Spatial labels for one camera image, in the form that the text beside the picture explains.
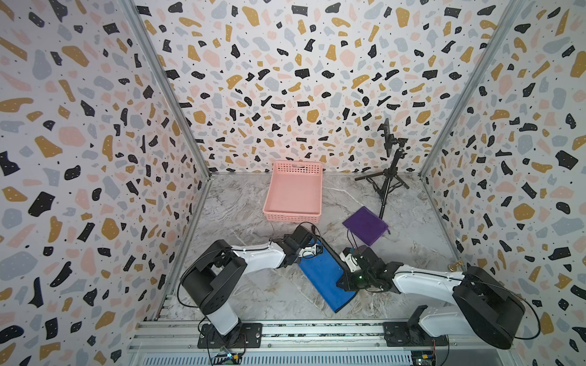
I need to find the grey and blue dishcloth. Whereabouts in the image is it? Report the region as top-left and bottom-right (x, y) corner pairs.
(298, 236), (357, 314)

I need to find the purple square dishcloth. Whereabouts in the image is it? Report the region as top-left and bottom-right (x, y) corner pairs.
(343, 206), (389, 246)

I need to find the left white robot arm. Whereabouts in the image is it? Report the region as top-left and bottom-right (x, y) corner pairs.
(178, 224), (324, 339)

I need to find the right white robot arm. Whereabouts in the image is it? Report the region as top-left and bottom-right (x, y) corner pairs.
(334, 246), (525, 349)

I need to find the pink plastic basket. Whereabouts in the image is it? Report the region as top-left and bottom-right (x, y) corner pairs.
(262, 160), (323, 224)

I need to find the small brass knob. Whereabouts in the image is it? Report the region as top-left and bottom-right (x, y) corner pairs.
(448, 261), (463, 272)

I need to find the black tripod with phone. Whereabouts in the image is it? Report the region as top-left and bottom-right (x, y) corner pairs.
(356, 118), (409, 220)

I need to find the right green circuit board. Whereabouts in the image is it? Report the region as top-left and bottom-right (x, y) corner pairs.
(411, 351), (436, 366)

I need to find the green circuit board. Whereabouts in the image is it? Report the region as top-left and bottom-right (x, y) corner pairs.
(411, 351), (436, 366)
(213, 352), (243, 365)

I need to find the left green circuit board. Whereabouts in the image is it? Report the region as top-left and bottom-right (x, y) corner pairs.
(213, 352), (243, 365)

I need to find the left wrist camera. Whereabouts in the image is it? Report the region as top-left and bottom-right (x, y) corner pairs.
(301, 245), (324, 259)

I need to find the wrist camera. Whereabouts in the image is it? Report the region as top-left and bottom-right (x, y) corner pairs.
(301, 245), (324, 259)
(340, 247), (362, 273)

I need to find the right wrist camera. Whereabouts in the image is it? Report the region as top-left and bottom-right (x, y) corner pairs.
(340, 247), (362, 273)

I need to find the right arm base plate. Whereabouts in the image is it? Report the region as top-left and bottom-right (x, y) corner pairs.
(382, 322), (449, 347)

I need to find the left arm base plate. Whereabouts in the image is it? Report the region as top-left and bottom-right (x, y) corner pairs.
(198, 323), (262, 349)

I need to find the aluminium mounting rail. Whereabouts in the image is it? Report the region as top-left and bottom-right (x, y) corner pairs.
(128, 320), (523, 365)

